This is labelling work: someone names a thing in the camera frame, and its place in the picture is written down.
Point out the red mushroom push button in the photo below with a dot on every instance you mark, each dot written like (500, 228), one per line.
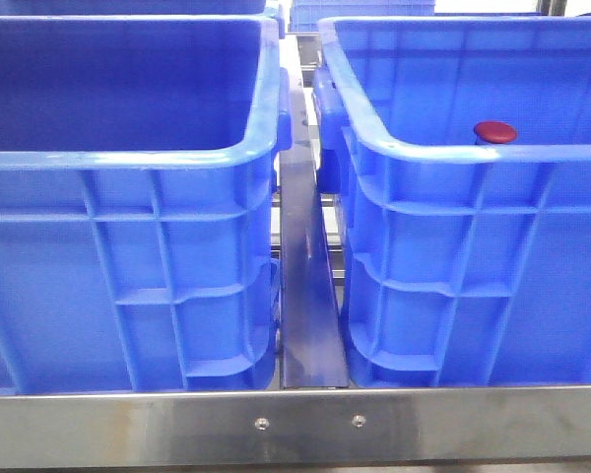
(493, 132)

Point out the right blue plastic crate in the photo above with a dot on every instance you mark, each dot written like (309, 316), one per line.
(466, 265)

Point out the blue plastic crate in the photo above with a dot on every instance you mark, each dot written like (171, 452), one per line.
(136, 179)
(466, 265)

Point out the left blue plastic crate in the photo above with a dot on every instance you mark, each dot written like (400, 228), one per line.
(136, 179)

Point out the far right blue crate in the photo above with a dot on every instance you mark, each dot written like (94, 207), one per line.
(305, 14)

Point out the far left blue crate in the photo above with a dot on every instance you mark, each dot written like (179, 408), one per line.
(270, 9)

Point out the stainless steel front rail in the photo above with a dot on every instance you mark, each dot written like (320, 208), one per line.
(341, 426)

